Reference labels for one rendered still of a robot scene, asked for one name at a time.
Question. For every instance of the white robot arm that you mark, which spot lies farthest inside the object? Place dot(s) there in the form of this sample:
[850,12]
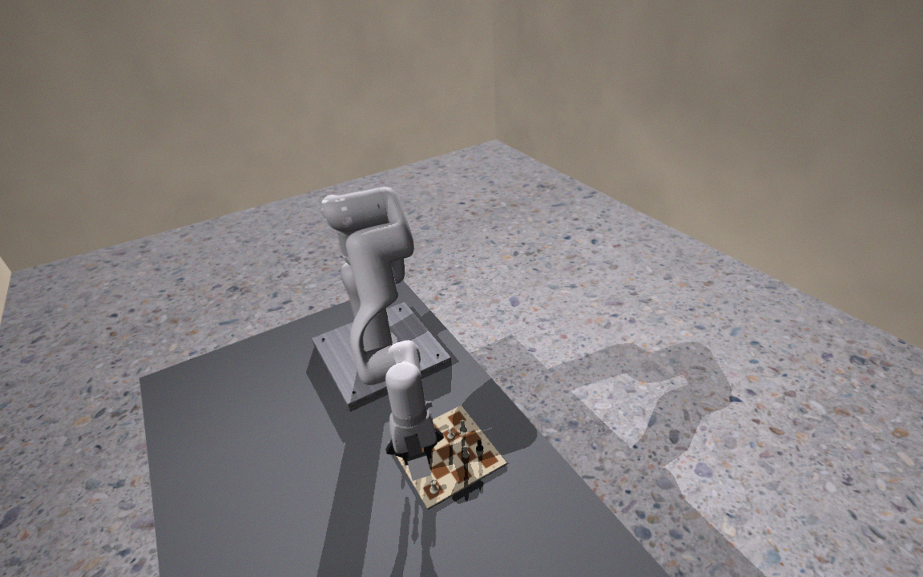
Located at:
[374,257]

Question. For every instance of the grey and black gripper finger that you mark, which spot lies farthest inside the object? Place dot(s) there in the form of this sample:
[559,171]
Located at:
[390,450]
[428,449]

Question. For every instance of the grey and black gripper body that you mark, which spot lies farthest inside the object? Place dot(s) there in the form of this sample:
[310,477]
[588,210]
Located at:
[425,432]

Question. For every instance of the brown and cream chessboard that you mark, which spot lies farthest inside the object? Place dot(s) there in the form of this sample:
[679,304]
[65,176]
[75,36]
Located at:
[452,472]

